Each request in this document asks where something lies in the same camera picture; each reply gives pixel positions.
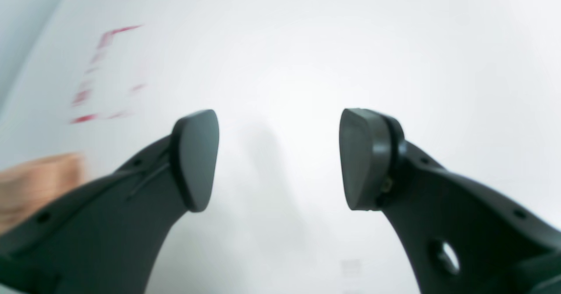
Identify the red tape marking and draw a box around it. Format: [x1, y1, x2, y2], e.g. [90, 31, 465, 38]
[69, 25, 147, 124]

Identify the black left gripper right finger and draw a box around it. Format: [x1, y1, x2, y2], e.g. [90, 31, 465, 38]
[339, 108, 561, 294]

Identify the peach T-shirt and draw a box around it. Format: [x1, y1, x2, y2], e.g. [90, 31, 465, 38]
[0, 152, 87, 234]

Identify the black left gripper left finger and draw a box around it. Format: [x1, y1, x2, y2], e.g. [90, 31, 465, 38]
[0, 110, 219, 294]

